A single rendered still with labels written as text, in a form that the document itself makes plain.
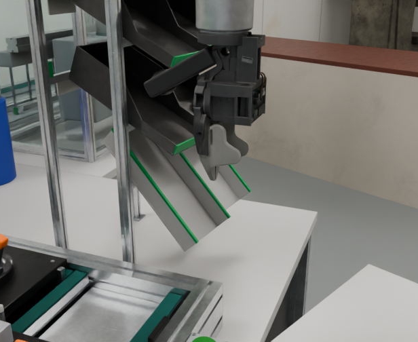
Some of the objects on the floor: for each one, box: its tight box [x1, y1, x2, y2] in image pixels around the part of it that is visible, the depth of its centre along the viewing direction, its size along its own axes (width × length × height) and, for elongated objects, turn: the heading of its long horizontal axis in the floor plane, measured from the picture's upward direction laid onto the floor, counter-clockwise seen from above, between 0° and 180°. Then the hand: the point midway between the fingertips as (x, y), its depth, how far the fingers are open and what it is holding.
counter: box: [200, 36, 418, 214], centre depth 421 cm, size 90×268×92 cm, turn 46°
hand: (209, 171), depth 75 cm, fingers closed
